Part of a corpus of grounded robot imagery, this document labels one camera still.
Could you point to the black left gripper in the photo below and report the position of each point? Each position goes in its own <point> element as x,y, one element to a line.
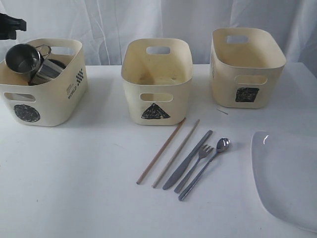
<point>9,25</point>

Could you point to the steel mug with wire handle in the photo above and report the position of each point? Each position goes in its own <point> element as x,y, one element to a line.
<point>25,58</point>

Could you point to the steel mug with solid handle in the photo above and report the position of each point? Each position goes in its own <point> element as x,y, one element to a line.
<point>50,69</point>

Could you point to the cream bin with triangle mark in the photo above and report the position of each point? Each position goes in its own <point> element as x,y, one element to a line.
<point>157,75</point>

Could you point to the wooden chopstick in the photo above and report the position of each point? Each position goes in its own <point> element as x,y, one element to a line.
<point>174,156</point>
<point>158,154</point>

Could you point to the cream bin with circle mark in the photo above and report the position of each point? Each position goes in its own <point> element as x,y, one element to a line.
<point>53,102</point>

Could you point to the white backdrop curtain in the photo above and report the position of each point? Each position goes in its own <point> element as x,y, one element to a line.
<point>106,27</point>

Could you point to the stainless steel table knife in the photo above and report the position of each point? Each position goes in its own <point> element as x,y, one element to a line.
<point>184,165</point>

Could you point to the stainless steel fork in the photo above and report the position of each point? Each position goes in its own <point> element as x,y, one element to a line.
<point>204,151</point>

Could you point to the cream bin with square mark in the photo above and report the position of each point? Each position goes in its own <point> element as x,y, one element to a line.
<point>245,66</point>

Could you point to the stainless steel spoon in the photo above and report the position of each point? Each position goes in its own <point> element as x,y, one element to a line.
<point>222,146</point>

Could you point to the white square plate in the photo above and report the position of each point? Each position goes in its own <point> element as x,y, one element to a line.
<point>285,173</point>

